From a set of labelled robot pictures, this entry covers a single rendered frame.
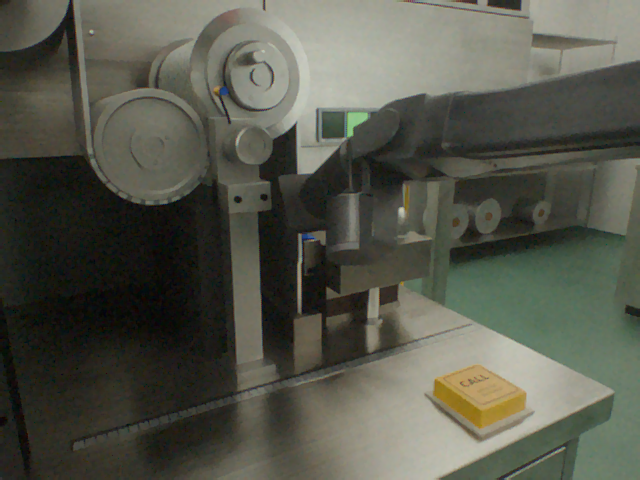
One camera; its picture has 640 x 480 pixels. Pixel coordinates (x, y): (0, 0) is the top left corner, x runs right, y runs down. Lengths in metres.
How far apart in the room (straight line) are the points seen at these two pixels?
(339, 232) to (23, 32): 0.35
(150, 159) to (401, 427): 0.39
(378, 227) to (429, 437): 0.22
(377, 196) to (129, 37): 0.57
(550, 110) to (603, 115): 0.03
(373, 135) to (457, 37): 0.81
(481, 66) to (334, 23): 0.42
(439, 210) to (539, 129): 1.11
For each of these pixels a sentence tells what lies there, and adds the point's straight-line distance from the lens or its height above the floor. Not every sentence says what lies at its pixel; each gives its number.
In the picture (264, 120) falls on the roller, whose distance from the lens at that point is 0.58.
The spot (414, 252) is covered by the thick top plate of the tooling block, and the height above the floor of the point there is 1.01.
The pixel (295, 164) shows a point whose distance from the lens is 0.62.
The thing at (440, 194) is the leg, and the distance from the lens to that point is 1.45.
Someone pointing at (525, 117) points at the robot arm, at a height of 1.21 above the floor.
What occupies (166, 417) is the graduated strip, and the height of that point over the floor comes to 0.90.
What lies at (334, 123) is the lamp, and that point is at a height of 1.19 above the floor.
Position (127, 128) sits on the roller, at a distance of 0.55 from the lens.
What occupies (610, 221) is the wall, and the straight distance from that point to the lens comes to 5.46.
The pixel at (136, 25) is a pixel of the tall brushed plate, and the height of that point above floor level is 1.35.
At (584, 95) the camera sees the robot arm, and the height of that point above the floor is 1.22.
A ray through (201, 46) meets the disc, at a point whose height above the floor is 1.28.
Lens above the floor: 1.21
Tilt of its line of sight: 15 degrees down
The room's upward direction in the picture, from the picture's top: straight up
